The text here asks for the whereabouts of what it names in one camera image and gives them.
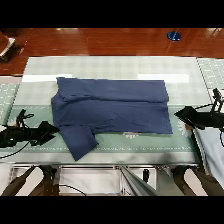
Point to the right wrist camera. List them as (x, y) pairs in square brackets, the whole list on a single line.
[(217, 96)]

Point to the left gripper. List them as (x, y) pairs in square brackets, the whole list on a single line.
[(43, 133)]

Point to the blue T-shirt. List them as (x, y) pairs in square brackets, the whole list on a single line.
[(113, 106)]

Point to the light blue garment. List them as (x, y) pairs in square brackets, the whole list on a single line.
[(211, 153)]

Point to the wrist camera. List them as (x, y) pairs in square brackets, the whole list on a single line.
[(217, 96), (22, 118)]

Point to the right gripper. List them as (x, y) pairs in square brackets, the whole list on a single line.
[(190, 116)]

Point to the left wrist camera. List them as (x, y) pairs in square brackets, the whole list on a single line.
[(22, 118)]

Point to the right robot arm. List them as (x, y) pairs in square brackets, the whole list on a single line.
[(213, 120)]

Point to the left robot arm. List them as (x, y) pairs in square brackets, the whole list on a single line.
[(15, 133)]

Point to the silver frame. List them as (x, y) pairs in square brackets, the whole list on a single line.
[(133, 180)]

